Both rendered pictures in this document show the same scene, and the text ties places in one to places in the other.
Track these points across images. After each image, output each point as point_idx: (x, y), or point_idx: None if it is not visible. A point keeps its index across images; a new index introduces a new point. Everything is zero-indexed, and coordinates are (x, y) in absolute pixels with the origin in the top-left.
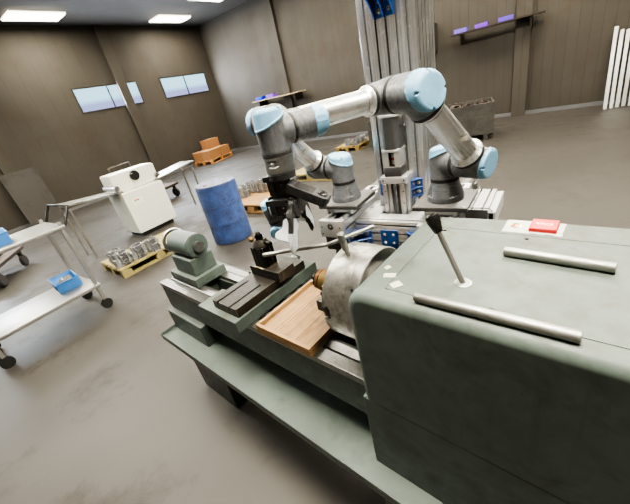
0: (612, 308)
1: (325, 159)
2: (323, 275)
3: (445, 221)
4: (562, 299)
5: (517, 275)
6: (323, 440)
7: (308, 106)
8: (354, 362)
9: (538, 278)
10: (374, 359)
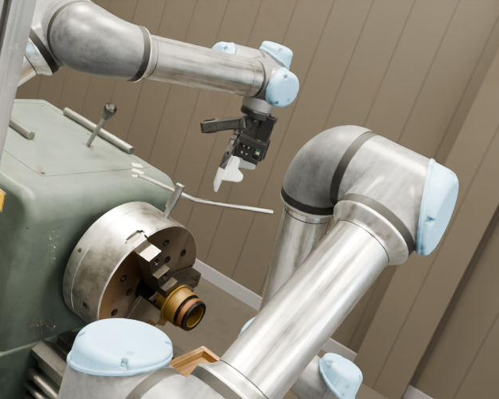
0: (26, 109)
1: (179, 373)
2: (190, 290)
3: (27, 178)
4: (42, 119)
5: (45, 131)
6: None
7: (235, 44)
8: None
9: (36, 126)
10: None
